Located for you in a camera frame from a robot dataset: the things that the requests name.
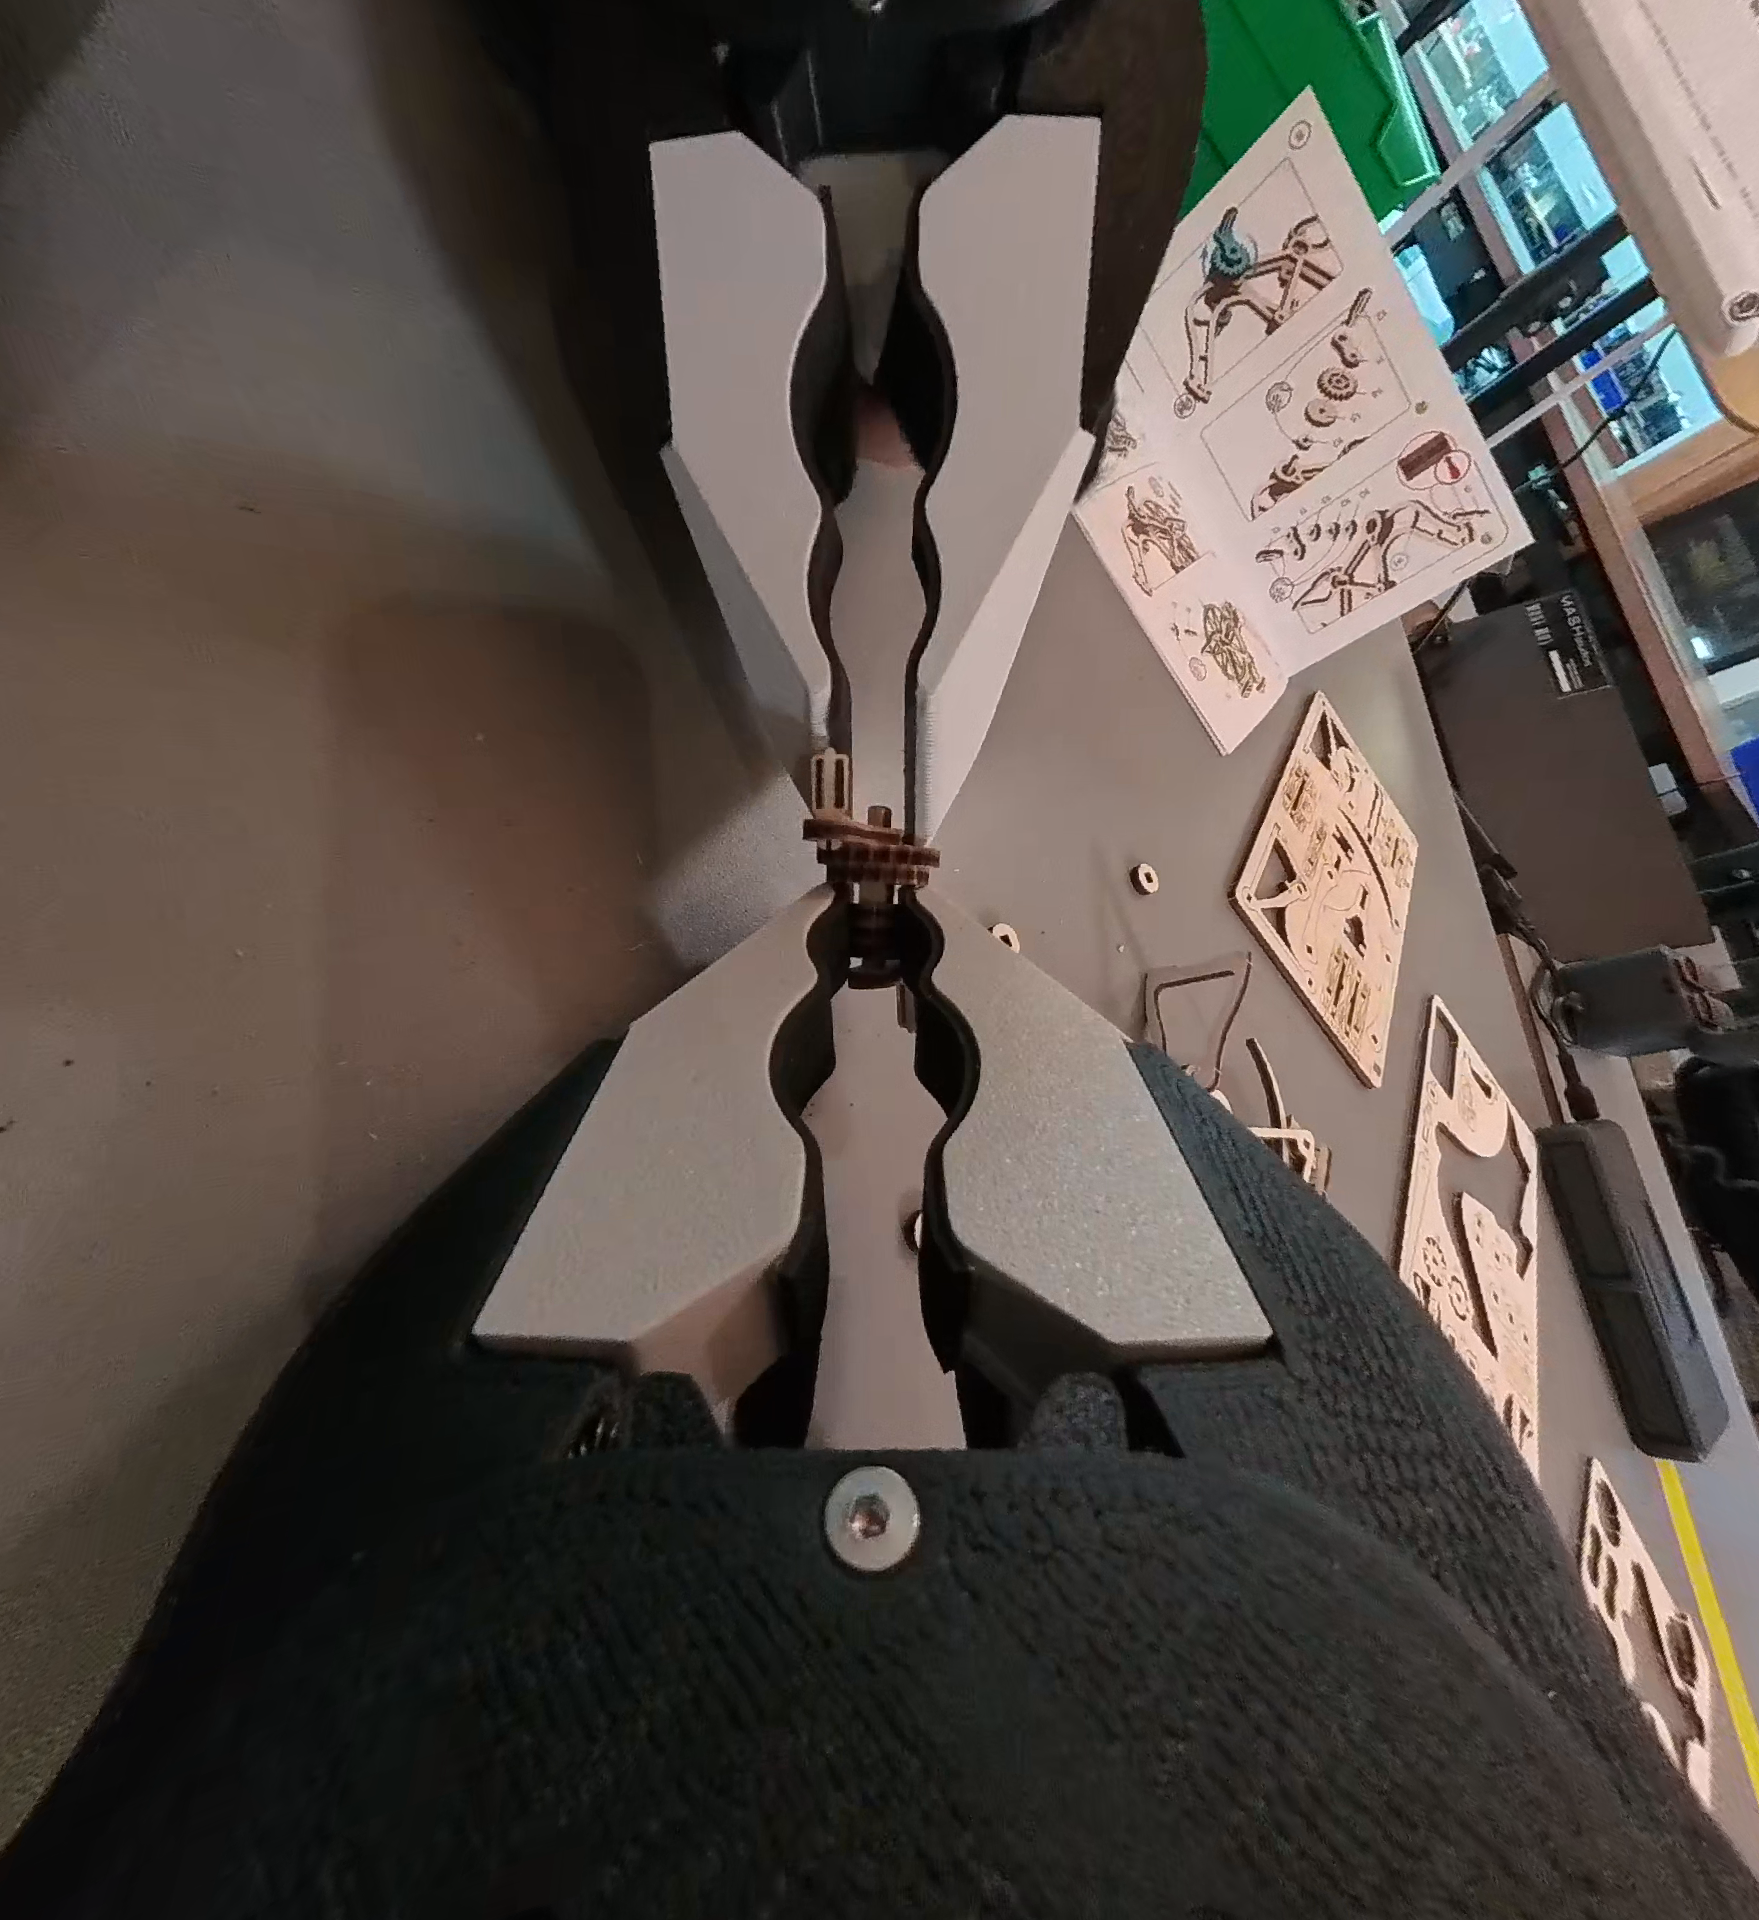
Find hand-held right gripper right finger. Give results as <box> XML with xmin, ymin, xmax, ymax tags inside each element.
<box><xmin>892</xmin><ymin>897</ymin><xmax>1283</xmax><ymax>1447</ymax></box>

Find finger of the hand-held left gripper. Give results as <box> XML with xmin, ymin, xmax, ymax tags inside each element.
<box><xmin>892</xmin><ymin>114</ymin><xmax>1104</xmax><ymax>839</ymax></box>
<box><xmin>647</xmin><ymin>128</ymin><xmax>843</xmax><ymax>752</ymax></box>

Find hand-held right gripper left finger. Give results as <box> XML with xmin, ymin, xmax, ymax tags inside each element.
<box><xmin>468</xmin><ymin>884</ymin><xmax>843</xmax><ymax>1447</ymax></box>

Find wooden gear axle assembly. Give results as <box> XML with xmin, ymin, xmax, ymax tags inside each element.
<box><xmin>797</xmin><ymin>744</ymin><xmax>945</xmax><ymax>992</ymax></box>

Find wooden parts sheet slotted strips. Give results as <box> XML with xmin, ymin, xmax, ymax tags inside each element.
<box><xmin>1230</xmin><ymin>689</ymin><xmax>1420</xmax><ymax>1088</ymax></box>

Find wooden parts sheet curved cutout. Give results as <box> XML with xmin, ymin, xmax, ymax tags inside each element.
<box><xmin>1396</xmin><ymin>993</ymin><xmax>1547</xmax><ymax>1477</ymax></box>

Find emptied wooden parts sheet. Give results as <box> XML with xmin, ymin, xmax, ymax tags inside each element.
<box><xmin>1575</xmin><ymin>1457</ymin><xmax>1717</xmax><ymax>1817</ymax></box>

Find large green plastic bin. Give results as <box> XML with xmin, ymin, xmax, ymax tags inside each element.
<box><xmin>1200</xmin><ymin>0</ymin><xmax>1437</xmax><ymax>227</ymax></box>

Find assembly instruction booklet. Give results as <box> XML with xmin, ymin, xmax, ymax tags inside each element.
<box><xmin>1073</xmin><ymin>87</ymin><xmax>1537</xmax><ymax>755</ymax></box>

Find grey power adapter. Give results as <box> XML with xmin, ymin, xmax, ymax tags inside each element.
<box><xmin>1545</xmin><ymin>945</ymin><xmax>1721</xmax><ymax>1058</ymax></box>

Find black flat box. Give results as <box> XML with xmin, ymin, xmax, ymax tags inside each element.
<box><xmin>1418</xmin><ymin>593</ymin><xmax>1718</xmax><ymax>963</ymax></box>

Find wooden model frame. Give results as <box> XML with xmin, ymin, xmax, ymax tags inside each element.
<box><xmin>1141</xmin><ymin>951</ymin><xmax>1333</xmax><ymax>1194</ymax></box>

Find black power bank cable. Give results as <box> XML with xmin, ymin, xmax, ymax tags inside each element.
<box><xmin>1478</xmin><ymin>839</ymin><xmax>1601</xmax><ymax>1128</ymax></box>

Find black coiled cable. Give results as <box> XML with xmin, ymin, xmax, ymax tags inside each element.
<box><xmin>1674</xmin><ymin>1050</ymin><xmax>1759</xmax><ymax>1350</ymax></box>

